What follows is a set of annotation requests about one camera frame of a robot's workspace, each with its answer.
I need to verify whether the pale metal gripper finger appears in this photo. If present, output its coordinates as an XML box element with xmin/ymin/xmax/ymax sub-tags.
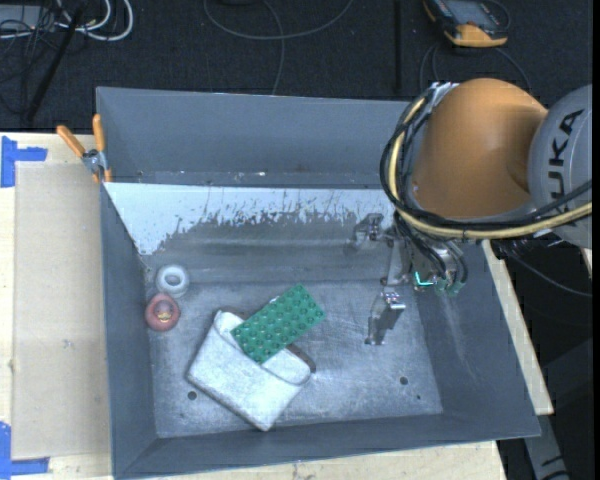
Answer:
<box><xmin>346</xmin><ymin>212</ymin><xmax>397</xmax><ymax>251</ymax></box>
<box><xmin>363</xmin><ymin>290</ymin><xmax>408</xmax><ymax>347</ymax></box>

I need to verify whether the grey metal bin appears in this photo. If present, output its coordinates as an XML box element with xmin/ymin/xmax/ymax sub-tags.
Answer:
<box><xmin>94</xmin><ymin>86</ymin><xmax>543</xmax><ymax>480</ymax></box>

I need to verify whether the dark green flat block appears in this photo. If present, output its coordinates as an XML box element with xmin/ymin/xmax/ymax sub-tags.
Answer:
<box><xmin>229</xmin><ymin>283</ymin><xmax>328</xmax><ymax>367</ymax></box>

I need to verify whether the white cloth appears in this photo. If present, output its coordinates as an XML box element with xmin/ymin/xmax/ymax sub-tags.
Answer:
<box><xmin>185</xmin><ymin>309</ymin><xmax>318</xmax><ymax>433</ymax></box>

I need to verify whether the pale cardboard board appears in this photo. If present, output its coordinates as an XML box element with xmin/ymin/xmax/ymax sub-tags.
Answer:
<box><xmin>11</xmin><ymin>161</ymin><xmax>113</xmax><ymax>462</ymax></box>

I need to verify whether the white ring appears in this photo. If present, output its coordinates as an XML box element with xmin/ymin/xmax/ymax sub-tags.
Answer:
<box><xmin>155</xmin><ymin>264</ymin><xmax>191</xmax><ymax>299</ymax></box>

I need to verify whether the red-brown ring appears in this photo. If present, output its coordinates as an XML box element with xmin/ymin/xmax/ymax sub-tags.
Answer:
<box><xmin>145</xmin><ymin>293</ymin><xmax>182</xmax><ymax>333</ymax></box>

